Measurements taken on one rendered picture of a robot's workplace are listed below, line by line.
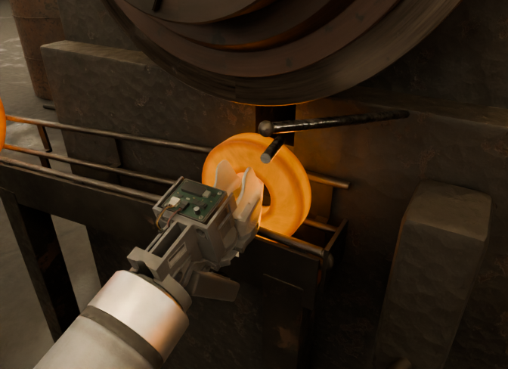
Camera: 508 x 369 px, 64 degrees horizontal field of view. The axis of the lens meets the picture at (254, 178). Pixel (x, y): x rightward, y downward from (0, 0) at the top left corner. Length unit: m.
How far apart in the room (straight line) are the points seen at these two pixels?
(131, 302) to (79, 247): 1.37
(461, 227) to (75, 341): 0.36
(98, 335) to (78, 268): 1.28
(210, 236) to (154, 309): 0.09
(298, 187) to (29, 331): 1.15
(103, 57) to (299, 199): 0.41
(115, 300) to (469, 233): 0.33
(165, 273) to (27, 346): 1.09
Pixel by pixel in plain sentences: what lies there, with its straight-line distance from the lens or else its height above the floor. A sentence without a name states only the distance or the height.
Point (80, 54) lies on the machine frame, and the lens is 0.78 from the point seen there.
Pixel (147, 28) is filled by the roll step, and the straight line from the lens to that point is 0.49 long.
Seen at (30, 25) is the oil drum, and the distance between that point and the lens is 3.33.
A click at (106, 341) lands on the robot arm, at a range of 0.38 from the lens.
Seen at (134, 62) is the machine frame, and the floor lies 0.87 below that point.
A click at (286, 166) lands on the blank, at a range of 0.50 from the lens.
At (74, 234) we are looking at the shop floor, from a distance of 1.84.
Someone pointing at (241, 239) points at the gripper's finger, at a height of 0.74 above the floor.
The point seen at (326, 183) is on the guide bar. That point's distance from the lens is 0.55.
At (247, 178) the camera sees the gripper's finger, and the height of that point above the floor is 0.80.
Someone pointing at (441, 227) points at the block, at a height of 0.80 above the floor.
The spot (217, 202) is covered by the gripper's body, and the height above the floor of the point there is 0.80.
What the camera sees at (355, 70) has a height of 0.93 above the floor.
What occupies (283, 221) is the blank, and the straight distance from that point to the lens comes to 0.53.
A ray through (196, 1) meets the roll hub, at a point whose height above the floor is 0.99.
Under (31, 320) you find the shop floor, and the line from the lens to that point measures 1.53.
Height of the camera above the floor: 1.04
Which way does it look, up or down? 30 degrees down
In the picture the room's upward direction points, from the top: straight up
